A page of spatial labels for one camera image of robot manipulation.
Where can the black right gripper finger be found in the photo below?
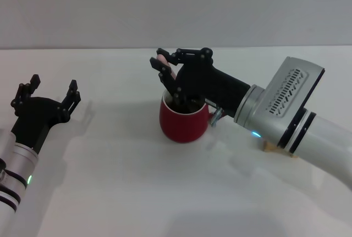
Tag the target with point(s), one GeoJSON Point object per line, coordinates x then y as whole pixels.
{"type": "Point", "coordinates": [187, 55]}
{"type": "Point", "coordinates": [170, 83]}

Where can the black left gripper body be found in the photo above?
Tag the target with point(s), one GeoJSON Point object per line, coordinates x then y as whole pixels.
{"type": "Point", "coordinates": [38, 118]}

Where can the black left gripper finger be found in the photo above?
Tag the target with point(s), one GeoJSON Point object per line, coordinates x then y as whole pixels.
{"type": "Point", "coordinates": [26, 91]}
{"type": "Point", "coordinates": [72, 98]}

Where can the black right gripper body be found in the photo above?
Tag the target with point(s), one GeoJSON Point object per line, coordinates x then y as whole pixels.
{"type": "Point", "coordinates": [209, 83]}

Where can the red ceramic coffee cup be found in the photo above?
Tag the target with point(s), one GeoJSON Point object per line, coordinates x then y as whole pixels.
{"type": "Point", "coordinates": [181, 127]}

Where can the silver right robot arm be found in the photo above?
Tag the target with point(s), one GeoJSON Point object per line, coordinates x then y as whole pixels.
{"type": "Point", "coordinates": [288, 110]}

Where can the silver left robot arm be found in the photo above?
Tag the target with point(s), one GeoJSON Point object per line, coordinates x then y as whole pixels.
{"type": "Point", "coordinates": [16, 165]}

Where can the light wooden notched block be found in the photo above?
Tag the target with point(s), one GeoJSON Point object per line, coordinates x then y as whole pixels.
{"type": "Point", "coordinates": [268, 146]}

